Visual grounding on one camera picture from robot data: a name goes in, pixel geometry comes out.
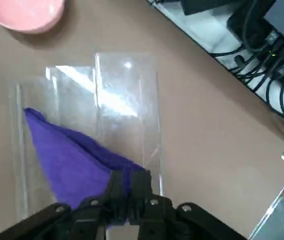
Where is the pink bowl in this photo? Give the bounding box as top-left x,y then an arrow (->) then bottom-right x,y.
0,0 -> 65,35

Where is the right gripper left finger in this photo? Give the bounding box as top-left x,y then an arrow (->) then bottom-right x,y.
0,171 -> 130,240

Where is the large black power adapter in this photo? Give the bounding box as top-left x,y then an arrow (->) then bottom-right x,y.
226,9 -> 284,55

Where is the purple towel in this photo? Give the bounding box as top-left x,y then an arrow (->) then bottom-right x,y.
23,107 -> 152,231

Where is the black usb hub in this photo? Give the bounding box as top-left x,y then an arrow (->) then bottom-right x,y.
256,37 -> 284,76

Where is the clear acrylic stepped rack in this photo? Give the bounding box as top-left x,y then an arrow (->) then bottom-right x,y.
8,51 -> 164,222

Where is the aluminium frame post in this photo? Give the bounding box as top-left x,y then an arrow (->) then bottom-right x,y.
248,167 -> 284,240

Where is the black cable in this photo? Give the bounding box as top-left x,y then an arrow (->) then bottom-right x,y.
253,72 -> 284,131

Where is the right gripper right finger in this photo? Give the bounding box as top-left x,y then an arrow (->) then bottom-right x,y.
129,170 -> 247,240

